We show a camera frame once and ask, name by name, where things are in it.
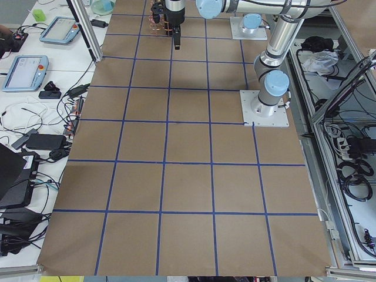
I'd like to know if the copper wire wine rack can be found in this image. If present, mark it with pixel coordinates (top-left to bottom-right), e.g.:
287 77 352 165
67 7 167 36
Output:
149 1 165 35

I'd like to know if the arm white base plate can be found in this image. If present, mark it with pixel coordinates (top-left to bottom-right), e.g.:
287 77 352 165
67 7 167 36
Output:
240 90 289 127
230 14 268 41

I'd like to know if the white crumpled cloth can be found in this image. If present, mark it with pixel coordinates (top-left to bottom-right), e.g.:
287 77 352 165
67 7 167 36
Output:
302 51 338 75

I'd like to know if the black laptop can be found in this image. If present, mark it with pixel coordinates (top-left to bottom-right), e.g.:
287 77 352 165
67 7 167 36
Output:
1 145 39 209

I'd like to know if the black power brick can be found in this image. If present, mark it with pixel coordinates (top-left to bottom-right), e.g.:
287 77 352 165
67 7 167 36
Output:
26 133 66 150

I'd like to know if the aluminium frame post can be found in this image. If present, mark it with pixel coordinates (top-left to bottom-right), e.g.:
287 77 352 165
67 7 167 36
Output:
66 0 103 63

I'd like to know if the green box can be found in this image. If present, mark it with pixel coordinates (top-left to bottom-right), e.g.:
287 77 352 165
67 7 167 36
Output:
32 9 46 22

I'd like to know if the upper blue teach pendant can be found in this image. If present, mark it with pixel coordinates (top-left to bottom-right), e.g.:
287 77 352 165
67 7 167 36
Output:
39 16 79 45

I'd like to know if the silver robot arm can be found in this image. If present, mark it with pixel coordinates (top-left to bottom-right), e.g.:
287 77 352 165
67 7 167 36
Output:
251 1 317 118
151 1 344 57

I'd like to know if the blue teach pendant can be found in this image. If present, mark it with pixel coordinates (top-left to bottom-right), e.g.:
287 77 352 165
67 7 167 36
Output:
2 55 49 92
39 16 79 45

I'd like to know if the lower blue teach pendant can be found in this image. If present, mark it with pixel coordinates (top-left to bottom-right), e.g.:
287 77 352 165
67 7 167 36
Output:
2 55 49 92

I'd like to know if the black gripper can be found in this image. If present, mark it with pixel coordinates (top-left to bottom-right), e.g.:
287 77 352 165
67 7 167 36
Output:
164 0 185 50

